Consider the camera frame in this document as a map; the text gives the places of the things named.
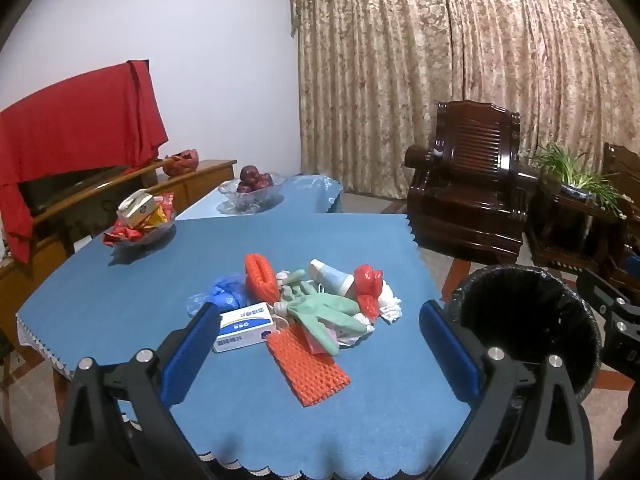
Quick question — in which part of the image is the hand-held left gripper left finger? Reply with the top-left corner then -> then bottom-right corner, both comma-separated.
55,302 -> 223,480

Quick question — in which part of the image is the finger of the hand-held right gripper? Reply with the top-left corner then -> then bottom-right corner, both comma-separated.
575,267 -> 640,376

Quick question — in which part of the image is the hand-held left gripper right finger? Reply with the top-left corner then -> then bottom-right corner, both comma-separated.
419,299 -> 596,480

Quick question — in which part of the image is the white and blue box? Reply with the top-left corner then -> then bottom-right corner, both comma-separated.
212,302 -> 277,354

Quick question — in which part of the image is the black bin with bag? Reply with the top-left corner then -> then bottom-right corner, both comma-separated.
445,263 -> 603,406

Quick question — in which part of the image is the orange foam net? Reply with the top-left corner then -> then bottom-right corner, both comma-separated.
244,253 -> 280,303
265,327 -> 352,407

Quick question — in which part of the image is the green rubber glove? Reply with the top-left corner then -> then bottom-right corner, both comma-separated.
280,268 -> 368,357

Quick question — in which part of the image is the blue plastic bag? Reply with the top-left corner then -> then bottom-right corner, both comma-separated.
187,273 -> 251,317

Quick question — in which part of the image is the blue tablecloth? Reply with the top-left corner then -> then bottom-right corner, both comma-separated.
15,212 -> 473,478

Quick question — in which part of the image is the white crumpled paper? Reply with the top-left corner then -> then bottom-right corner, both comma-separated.
335,312 -> 376,348

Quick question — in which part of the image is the dark wooden side table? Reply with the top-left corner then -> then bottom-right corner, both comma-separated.
525,180 -> 626,271

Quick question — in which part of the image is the red plastic bag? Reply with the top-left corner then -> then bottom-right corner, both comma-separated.
354,263 -> 385,317

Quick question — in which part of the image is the pink plastic wrapper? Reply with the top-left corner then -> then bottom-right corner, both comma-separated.
295,324 -> 333,358

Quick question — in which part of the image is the flat orange foam net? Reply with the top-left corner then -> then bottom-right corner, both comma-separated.
265,327 -> 352,407

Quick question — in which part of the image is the glass snack dish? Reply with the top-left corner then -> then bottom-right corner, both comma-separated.
102,217 -> 177,247

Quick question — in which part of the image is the white and blue tube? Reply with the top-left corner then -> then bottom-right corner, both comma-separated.
308,258 -> 357,296

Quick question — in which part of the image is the red candy wrapper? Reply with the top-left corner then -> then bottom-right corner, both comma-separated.
103,226 -> 143,247

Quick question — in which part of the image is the dark wooden armchair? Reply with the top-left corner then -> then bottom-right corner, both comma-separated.
404,100 -> 538,263
600,142 -> 640,291

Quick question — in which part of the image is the red and yellow snack packet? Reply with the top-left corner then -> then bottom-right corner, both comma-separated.
150,193 -> 175,223

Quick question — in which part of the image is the green potted plant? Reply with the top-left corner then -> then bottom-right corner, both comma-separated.
530,142 -> 628,218

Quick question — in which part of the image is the glass fruit bowl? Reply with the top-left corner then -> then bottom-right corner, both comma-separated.
217,172 -> 288,213

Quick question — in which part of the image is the wooden cabinet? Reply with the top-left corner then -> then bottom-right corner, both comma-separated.
0,159 -> 238,361

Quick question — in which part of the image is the red crumpled bag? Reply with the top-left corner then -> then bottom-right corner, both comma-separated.
162,149 -> 200,177

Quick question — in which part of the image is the light blue table cover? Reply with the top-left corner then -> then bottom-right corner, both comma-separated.
175,174 -> 346,221

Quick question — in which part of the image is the red cloth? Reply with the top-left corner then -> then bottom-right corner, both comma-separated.
0,60 -> 169,263

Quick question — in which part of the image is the beige patterned curtain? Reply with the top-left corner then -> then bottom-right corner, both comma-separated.
289,0 -> 640,201

